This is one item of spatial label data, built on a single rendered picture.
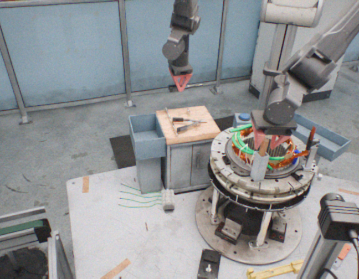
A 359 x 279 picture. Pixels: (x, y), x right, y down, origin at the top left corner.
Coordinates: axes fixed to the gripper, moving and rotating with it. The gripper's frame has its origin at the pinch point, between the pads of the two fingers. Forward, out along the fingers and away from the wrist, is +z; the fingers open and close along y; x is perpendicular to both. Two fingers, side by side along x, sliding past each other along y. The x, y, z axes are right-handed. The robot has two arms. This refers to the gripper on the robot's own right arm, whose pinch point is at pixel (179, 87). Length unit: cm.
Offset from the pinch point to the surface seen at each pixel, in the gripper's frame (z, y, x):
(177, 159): 22.6, 12.9, -4.1
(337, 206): -22, 77, 1
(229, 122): 120, -135, 89
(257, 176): 6.7, 42.9, 10.6
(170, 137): 11.8, 13.0, -6.8
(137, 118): 13.1, -3.8, -15.7
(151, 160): 23.3, 10.3, -13.4
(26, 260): 116, -26, -84
